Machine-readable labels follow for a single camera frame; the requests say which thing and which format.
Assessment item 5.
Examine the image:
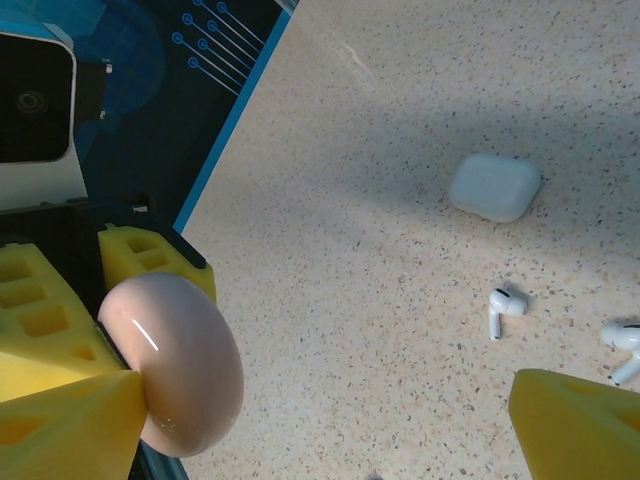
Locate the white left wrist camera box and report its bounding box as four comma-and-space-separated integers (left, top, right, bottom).
0, 30, 90, 211

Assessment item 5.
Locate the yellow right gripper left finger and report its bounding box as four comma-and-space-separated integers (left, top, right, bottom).
0, 370, 147, 480

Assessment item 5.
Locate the white earbud charging case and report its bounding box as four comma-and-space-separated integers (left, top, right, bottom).
96, 272, 246, 458
448, 152, 543, 224

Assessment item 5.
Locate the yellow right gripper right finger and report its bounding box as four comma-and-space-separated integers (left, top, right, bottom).
508, 368, 640, 480

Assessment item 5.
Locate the white wireless earbud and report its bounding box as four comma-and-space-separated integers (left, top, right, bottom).
599, 319, 640, 386
487, 285, 530, 342

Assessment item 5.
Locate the blue circuit print backdrop panel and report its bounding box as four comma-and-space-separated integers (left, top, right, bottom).
0, 0, 301, 236

